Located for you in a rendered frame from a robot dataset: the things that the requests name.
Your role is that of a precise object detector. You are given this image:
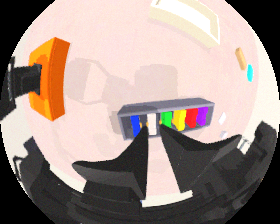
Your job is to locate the green fuse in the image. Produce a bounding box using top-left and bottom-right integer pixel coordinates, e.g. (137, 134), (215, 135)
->
(161, 112), (171, 128)

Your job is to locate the white fuse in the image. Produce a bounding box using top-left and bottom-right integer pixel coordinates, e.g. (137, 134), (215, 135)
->
(147, 113), (156, 134)

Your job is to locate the cyan rectangular block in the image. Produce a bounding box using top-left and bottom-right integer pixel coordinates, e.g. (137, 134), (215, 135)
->
(246, 64), (252, 82)

